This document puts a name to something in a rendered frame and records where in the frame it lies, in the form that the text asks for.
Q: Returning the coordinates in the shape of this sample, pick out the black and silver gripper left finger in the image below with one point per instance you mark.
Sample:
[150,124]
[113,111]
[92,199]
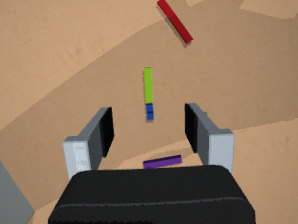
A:
[85,151]

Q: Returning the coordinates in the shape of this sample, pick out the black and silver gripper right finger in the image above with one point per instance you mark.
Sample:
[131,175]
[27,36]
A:
[214,146]

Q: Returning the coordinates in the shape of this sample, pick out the red rod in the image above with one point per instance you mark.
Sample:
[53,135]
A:
[175,21]

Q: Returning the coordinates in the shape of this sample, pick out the lime green rod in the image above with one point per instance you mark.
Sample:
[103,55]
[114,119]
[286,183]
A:
[148,84]

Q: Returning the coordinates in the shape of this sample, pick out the small blue cube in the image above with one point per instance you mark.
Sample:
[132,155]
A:
[150,115]
[149,107]

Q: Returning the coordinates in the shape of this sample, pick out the purple rod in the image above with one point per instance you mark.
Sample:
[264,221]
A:
[160,162]

